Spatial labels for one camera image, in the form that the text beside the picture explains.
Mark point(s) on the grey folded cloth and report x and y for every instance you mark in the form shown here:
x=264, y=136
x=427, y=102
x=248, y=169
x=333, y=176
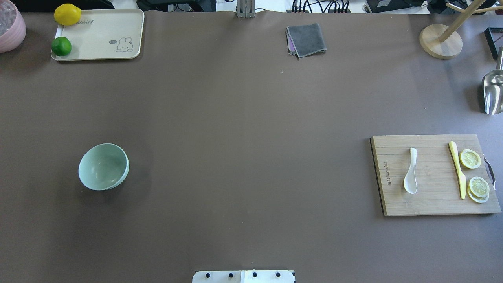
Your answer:
x=307, y=39

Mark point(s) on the wooden mug tree stand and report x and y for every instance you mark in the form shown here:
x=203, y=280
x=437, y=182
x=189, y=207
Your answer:
x=443, y=42

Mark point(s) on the cream rabbit tray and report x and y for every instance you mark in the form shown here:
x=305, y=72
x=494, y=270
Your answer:
x=103, y=34

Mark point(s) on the pink folded cloth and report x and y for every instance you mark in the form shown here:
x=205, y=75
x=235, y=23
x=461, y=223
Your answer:
x=290, y=44

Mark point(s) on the lower lemon slice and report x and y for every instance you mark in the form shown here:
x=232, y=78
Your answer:
x=478, y=187

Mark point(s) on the white ceramic spoon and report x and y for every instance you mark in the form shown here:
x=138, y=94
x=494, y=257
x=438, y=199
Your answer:
x=410, y=183

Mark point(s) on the yellow lemon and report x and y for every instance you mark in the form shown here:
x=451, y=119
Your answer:
x=67, y=14

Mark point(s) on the green lime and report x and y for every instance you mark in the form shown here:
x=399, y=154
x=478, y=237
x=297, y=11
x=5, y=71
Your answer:
x=61, y=46

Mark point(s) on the yellow plastic knife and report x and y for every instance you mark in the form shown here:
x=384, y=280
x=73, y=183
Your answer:
x=461, y=176

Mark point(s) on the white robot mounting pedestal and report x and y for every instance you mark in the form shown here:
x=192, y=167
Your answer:
x=244, y=276

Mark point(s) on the metal scoop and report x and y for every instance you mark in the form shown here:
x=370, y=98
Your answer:
x=493, y=88

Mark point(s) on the bamboo cutting board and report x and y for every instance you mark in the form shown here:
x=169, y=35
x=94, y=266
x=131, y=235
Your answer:
x=437, y=181

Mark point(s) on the light green bowl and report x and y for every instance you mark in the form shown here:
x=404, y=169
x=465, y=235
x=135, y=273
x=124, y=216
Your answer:
x=103, y=167

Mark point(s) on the pink ice bowl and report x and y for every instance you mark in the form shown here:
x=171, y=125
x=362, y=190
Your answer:
x=12, y=27

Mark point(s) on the upper lemon slice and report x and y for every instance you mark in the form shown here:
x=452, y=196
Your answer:
x=470, y=159

